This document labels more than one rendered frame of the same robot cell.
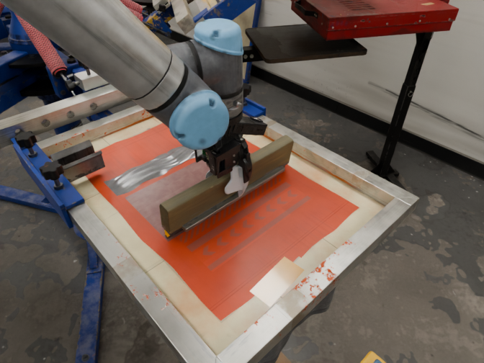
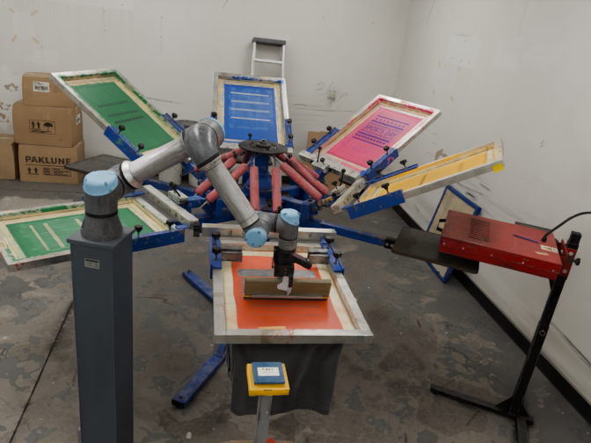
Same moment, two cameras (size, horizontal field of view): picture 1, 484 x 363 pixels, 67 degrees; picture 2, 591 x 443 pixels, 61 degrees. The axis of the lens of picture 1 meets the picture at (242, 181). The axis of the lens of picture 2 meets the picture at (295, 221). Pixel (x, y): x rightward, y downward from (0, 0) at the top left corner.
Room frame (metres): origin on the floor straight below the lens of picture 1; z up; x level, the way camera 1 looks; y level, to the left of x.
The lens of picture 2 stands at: (-0.96, -0.91, 2.05)
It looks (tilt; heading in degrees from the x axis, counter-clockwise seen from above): 22 degrees down; 31
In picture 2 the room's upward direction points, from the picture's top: 7 degrees clockwise
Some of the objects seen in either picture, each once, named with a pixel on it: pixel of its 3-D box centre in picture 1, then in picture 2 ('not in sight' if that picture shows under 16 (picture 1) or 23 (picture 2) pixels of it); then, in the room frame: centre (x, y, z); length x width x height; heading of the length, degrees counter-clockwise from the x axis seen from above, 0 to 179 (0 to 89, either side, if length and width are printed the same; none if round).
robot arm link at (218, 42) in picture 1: (217, 58); (288, 224); (0.59, 0.04, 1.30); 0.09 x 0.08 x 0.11; 116
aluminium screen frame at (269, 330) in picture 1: (204, 177); (280, 284); (0.68, 0.09, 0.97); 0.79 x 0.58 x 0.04; 43
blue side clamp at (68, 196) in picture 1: (49, 179); (215, 257); (0.66, 0.46, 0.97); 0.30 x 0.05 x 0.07; 43
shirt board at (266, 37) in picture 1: (207, 55); (361, 234); (1.60, 0.15, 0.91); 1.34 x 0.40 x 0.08; 103
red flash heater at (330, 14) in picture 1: (370, 9); (500, 243); (1.76, -0.58, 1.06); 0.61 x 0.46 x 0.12; 103
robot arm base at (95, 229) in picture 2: not in sight; (101, 221); (0.16, 0.60, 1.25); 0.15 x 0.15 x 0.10
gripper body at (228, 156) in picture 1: (221, 139); (284, 260); (0.59, 0.04, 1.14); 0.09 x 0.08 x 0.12; 133
